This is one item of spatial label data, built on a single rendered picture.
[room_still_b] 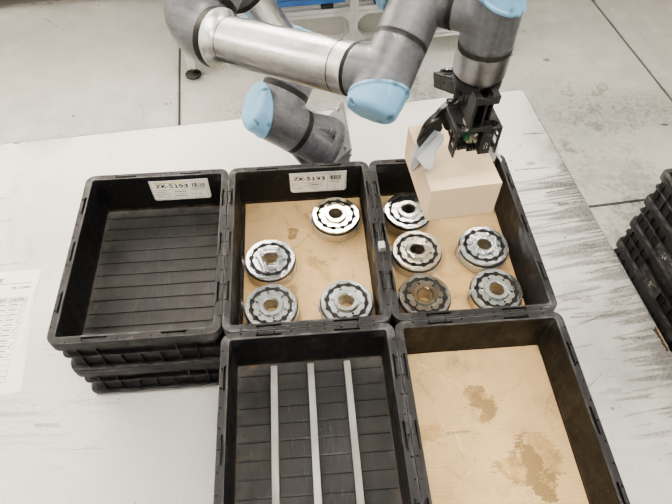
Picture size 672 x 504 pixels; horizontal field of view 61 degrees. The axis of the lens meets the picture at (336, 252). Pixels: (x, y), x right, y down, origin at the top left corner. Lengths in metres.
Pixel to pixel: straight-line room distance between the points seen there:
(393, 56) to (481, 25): 0.12
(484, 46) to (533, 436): 0.65
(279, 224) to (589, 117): 2.07
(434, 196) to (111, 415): 0.76
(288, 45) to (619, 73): 2.68
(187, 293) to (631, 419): 0.92
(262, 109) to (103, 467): 0.81
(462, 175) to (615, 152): 1.97
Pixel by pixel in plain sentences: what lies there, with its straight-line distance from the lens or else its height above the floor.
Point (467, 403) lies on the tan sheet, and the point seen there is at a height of 0.83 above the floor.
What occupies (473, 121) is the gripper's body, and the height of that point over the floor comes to 1.24.
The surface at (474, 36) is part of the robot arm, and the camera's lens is 0.81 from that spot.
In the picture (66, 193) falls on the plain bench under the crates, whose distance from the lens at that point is 1.65.
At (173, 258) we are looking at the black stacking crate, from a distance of 1.24.
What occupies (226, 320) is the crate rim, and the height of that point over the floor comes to 0.93.
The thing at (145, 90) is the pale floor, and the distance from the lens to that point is 3.10.
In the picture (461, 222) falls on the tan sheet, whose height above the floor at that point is 0.83.
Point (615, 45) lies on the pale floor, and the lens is 3.59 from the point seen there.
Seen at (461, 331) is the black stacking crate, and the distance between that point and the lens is 1.04.
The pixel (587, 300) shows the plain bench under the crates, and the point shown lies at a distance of 1.41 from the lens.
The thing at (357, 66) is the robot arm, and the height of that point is 1.35.
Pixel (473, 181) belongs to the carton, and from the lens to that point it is 0.96.
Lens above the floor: 1.80
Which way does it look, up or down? 54 degrees down
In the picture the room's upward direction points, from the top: straight up
